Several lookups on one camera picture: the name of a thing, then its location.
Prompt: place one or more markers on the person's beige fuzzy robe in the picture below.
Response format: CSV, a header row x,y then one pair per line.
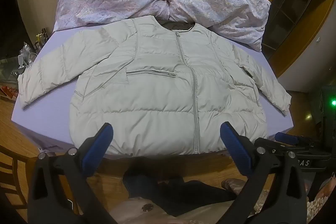
x,y
136,211

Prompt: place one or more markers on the red packet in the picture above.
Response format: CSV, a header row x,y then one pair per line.
x,y
8,92

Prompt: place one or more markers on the bed with lavender sheet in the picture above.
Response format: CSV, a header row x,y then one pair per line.
x,y
42,119

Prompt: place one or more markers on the brown slipper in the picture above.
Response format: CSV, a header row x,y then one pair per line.
x,y
235,183

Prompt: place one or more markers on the person's dark pants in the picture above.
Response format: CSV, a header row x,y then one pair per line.
x,y
178,192

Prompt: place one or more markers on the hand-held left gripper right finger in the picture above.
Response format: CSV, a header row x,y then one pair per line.
x,y
237,150

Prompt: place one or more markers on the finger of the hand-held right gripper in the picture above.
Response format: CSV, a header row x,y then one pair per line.
x,y
286,138

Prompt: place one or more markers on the wooden chair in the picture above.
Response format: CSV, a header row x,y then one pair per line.
x,y
10,174

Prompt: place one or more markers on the pale green puffer jacket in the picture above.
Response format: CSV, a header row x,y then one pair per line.
x,y
157,95

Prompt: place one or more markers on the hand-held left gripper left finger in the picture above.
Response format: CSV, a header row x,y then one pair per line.
x,y
95,150

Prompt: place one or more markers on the person's right forearm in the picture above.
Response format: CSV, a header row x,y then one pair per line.
x,y
324,200

